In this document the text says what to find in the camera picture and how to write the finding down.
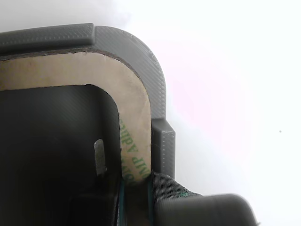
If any tan rectangular adhesive frame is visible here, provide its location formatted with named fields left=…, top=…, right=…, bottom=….
left=0, top=48, right=152, bottom=187

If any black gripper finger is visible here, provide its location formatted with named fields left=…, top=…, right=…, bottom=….
left=147, top=169, right=258, bottom=226

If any gray ridged frame holder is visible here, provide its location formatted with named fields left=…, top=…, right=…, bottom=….
left=0, top=23, right=176, bottom=226

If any tabbed black gripper finger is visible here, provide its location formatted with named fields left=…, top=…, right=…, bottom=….
left=68, top=138, right=127, bottom=226

